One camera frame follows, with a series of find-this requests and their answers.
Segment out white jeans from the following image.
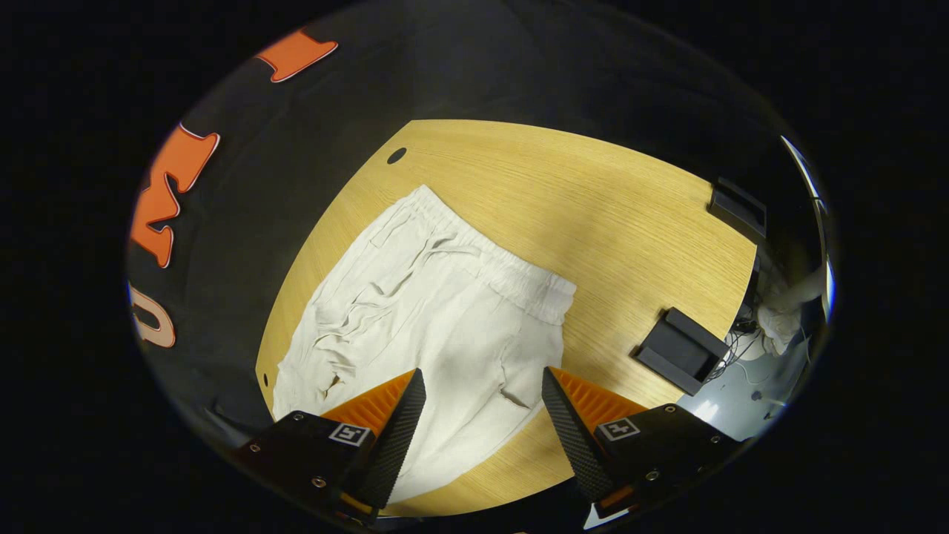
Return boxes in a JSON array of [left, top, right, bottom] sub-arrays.
[[271, 185, 578, 506]]

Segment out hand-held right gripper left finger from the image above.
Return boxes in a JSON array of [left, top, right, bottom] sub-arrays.
[[234, 368, 428, 524]]

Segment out white crumpled cloth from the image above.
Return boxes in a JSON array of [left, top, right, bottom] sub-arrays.
[[755, 266, 828, 358]]

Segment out black plastic stand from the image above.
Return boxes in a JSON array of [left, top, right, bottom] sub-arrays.
[[707, 177, 769, 239], [630, 307, 732, 397]]

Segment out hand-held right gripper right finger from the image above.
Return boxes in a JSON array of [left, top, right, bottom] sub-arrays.
[[540, 366, 743, 521]]

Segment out thin black cables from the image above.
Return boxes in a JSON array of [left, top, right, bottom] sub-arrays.
[[710, 319, 761, 383]]

